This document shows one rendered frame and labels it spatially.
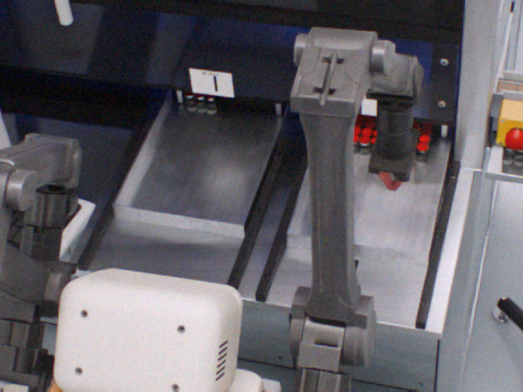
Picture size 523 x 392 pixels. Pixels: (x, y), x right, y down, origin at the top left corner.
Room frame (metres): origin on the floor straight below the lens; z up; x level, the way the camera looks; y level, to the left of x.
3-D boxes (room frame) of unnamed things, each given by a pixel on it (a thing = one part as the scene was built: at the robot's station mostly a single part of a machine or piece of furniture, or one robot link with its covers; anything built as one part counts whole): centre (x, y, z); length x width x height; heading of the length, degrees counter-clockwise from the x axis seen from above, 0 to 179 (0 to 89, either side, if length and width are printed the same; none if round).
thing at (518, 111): (1.51, -0.49, 1.00); 0.08 x 0.07 x 0.07; 160
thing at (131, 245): (1.48, -0.04, 0.87); 0.70 x 0.48 x 0.02; 70
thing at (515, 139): (1.47, -0.48, 0.99); 0.04 x 0.04 x 0.04; 70
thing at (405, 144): (1.29, -0.22, 1.19); 0.10 x 0.07 x 0.07; 160
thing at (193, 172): (1.60, 0.10, 0.90); 0.34 x 0.26 x 0.04; 160
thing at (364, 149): (1.57, -0.25, 0.90); 0.18 x 0.02 x 0.05; 71
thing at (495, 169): (1.55, -0.52, 0.87); 0.14 x 0.13 x 0.02; 160
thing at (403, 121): (1.30, -0.22, 1.25); 0.07 x 0.06 x 0.07; 160
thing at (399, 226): (1.48, -0.22, 0.90); 0.34 x 0.26 x 0.04; 161
